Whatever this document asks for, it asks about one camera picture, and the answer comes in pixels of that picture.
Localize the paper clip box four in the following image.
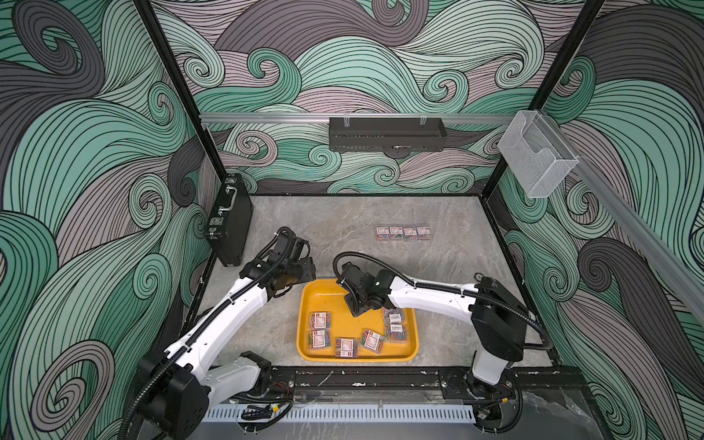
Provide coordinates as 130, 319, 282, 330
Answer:
310, 312, 332, 330

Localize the paper clip box eleven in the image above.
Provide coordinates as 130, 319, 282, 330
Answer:
375, 225, 391, 241

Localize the paper clip box three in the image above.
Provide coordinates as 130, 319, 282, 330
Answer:
389, 225, 404, 240

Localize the paper clip box one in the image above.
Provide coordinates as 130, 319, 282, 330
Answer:
403, 225, 418, 240

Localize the paper clip box two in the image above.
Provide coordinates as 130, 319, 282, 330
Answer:
416, 225, 432, 240

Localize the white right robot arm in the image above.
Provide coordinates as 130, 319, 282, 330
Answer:
333, 251, 554, 401

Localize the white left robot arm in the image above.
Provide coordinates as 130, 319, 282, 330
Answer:
117, 227, 315, 439

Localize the paper clip box nine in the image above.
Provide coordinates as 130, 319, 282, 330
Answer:
383, 308, 405, 325

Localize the paper clip box eight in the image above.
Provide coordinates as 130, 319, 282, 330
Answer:
360, 329, 385, 354

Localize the paper clip box ten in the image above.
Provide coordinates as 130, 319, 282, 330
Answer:
385, 323, 408, 343

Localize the paper clip box seven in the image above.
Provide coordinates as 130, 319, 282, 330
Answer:
335, 337, 359, 359

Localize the paper clip box six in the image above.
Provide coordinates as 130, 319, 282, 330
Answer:
308, 329, 332, 350

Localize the yellow plastic tray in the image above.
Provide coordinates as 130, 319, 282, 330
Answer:
296, 280, 420, 363

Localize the black briefcase with metal handle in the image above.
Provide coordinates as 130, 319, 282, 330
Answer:
205, 173, 254, 267

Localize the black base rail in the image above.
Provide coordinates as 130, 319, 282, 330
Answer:
247, 364, 586, 403

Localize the white slotted cable duct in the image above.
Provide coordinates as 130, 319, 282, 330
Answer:
202, 403, 477, 425

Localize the black wall-mounted shelf tray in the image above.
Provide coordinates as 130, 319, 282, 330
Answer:
328, 117, 447, 157

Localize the aluminium wall rail back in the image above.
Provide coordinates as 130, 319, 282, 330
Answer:
199, 112, 515, 128

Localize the aluminium wall rail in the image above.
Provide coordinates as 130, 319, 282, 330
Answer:
538, 112, 703, 320
199, 112, 515, 128

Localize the black corner frame post left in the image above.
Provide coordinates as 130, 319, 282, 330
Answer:
133, 0, 227, 181

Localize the black corner frame post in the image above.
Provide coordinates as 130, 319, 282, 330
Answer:
481, 1, 603, 202
133, 0, 227, 181

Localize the clear acrylic wall holder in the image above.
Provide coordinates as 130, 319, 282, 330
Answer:
498, 110, 579, 199

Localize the aluminium wall rail right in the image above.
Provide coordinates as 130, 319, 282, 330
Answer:
538, 112, 703, 320

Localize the black corner frame post right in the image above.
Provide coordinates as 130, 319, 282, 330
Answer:
481, 1, 603, 202

